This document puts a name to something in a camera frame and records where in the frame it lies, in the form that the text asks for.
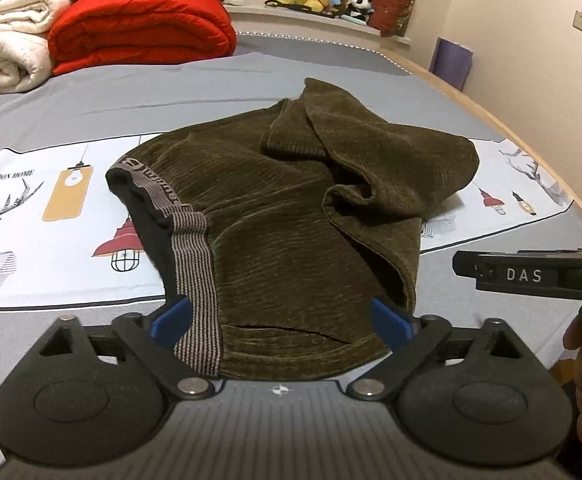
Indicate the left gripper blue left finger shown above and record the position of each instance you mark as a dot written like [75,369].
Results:
[170,322]

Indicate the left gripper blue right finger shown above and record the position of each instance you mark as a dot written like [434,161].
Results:
[393,324]

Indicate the olive green corduroy pants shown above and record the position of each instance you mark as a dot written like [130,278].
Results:
[281,225]

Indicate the printed grey white bedsheet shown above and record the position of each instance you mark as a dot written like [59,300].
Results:
[86,393]

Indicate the red folded blanket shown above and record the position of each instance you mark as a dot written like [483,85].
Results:
[93,33]

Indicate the cream folded blanket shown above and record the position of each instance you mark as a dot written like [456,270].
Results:
[25,60]

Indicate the panda plush toy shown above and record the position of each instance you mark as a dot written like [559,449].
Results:
[360,10]

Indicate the dark red cushion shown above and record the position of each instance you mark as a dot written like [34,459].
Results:
[391,17]

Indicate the wooden bed frame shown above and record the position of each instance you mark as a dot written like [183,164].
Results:
[475,110]

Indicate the purple board against wall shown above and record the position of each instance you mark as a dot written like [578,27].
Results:
[451,62]

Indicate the white wall switch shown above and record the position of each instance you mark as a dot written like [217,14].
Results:
[577,20]

